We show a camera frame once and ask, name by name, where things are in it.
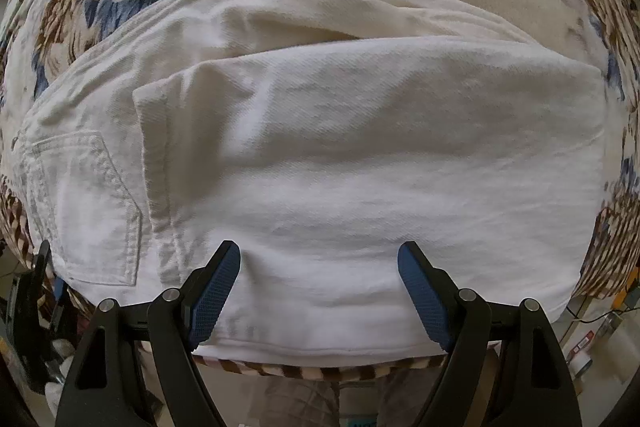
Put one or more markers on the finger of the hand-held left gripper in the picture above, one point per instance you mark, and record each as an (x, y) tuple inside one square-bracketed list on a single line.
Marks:
[(42, 262), (60, 307)]

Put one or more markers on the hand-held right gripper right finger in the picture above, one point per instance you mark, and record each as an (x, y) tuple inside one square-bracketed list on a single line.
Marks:
[(425, 302)]

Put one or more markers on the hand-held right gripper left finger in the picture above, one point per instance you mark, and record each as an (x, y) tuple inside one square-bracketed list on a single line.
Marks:
[(215, 297)]

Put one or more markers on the white pants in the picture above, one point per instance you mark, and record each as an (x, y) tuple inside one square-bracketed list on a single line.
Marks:
[(350, 182)]

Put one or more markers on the white bedside box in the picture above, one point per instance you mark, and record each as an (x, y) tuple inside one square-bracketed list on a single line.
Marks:
[(600, 357)]

